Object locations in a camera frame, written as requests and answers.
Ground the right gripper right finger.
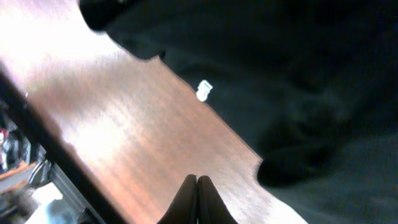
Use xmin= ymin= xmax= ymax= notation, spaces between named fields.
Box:
xmin=198 ymin=175 xmax=238 ymax=224

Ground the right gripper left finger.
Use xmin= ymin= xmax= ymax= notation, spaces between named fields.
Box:
xmin=157 ymin=174 xmax=197 ymax=224

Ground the black polo shirt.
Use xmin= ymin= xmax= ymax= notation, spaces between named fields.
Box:
xmin=79 ymin=0 xmax=397 ymax=223

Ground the dark clutter beside table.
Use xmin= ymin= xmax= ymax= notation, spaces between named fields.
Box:
xmin=0 ymin=90 xmax=103 ymax=224

